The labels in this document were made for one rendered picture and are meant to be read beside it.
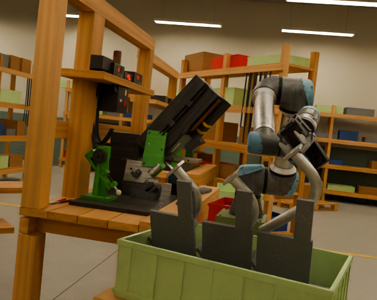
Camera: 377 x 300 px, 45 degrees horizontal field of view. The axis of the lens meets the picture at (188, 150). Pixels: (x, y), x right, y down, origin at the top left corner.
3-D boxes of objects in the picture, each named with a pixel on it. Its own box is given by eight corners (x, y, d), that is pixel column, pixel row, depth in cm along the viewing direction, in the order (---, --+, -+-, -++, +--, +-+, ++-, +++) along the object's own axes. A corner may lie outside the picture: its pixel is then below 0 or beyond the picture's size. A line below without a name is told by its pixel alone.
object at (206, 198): (217, 207, 335) (220, 187, 334) (167, 261, 188) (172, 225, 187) (199, 205, 338) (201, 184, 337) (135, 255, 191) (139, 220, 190)
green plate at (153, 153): (164, 171, 259) (170, 135, 263) (160, 168, 251) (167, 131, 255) (144, 169, 261) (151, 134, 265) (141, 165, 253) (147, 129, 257)
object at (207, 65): (258, 259, 485) (284, 34, 474) (159, 213, 682) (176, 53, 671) (295, 256, 514) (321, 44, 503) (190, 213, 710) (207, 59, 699)
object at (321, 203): (308, 203, 971) (310, 183, 969) (337, 211, 902) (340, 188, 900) (264, 202, 910) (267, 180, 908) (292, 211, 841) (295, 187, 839)
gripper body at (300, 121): (275, 136, 131) (282, 124, 142) (294, 158, 131) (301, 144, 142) (295, 119, 128) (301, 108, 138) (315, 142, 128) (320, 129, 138)
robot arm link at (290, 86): (260, 185, 211) (278, 72, 187) (293, 188, 210) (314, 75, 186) (261, 199, 201) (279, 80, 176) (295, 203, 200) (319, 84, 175)
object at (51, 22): (141, 180, 346) (154, 52, 341) (38, 209, 200) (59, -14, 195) (129, 178, 347) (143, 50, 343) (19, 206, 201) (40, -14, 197)
